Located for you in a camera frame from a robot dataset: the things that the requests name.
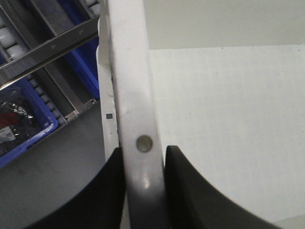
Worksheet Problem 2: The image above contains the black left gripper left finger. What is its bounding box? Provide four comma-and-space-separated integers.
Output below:
28, 147, 126, 229

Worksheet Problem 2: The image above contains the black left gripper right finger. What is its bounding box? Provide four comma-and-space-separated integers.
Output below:
165, 146, 277, 229

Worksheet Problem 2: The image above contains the white Totelife plastic tote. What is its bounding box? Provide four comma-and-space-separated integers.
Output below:
97, 0, 305, 229

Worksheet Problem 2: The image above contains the blue bin lower middle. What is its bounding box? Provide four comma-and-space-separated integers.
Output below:
0, 79, 60, 167

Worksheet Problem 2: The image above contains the blue bin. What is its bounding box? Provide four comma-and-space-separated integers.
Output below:
0, 79, 60, 167
59, 0, 101, 100

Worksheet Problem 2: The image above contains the blue bin lower left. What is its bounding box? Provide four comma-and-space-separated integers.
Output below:
59, 0, 101, 100

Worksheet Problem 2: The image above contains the lower white roller track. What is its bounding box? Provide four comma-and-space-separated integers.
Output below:
26, 74, 67, 126

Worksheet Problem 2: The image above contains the white roller track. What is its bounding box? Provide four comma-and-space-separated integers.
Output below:
26, 74, 67, 126
0, 18, 25, 60

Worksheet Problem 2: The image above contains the plastic bag of black parts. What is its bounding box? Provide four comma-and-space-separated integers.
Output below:
0, 86, 41, 156

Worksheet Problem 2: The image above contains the left white roller track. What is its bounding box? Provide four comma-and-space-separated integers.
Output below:
0, 18, 25, 60

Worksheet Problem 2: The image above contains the steel shelf front rail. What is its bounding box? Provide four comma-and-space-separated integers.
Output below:
0, 17, 99, 90

